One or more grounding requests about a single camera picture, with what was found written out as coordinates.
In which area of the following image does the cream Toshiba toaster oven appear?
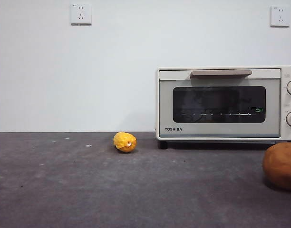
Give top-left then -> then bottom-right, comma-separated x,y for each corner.
155,66 -> 291,150

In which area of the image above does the yellow bumpy toy fruit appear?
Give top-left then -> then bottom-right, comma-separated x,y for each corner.
113,132 -> 137,153

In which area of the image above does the brown potato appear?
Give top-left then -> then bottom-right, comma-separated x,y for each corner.
262,142 -> 291,190

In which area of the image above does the glass oven door with handle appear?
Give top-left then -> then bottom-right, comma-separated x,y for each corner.
159,68 -> 281,138

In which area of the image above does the metal wire oven rack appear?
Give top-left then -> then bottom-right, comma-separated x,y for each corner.
181,112 -> 252,117

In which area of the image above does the white wall socket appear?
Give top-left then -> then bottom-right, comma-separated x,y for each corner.
70,3 -> 92,26
270,6 -> 291,28

